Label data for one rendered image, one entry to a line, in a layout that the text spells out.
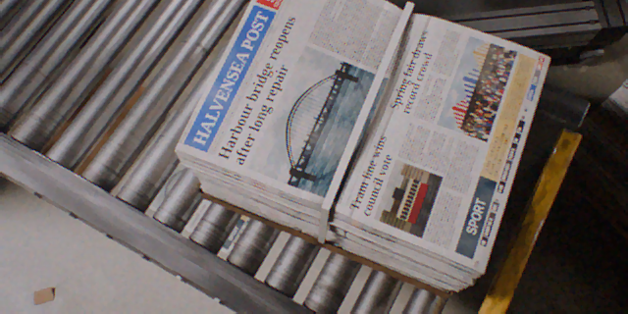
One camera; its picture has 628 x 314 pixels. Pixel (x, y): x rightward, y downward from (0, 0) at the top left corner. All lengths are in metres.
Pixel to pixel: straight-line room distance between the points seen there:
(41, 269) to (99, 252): 0.15
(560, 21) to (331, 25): 1.17
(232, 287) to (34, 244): 1.04
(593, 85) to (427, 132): 1.39
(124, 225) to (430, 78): 0.49
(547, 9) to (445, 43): 1.11
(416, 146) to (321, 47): 0.17
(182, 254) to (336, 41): 0.38
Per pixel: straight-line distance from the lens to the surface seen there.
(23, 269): 1.87
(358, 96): 0.74
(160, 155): 0.97
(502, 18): 1.84
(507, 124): 0.75
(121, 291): 1.77
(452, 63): 0.77
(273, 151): 0.70
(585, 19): 1.90
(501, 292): 0.92
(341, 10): 0.79
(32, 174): 1.02
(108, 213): 0.96
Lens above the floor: 1.69
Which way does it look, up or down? 69 degrees down
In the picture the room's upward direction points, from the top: 4 degrees clockwise
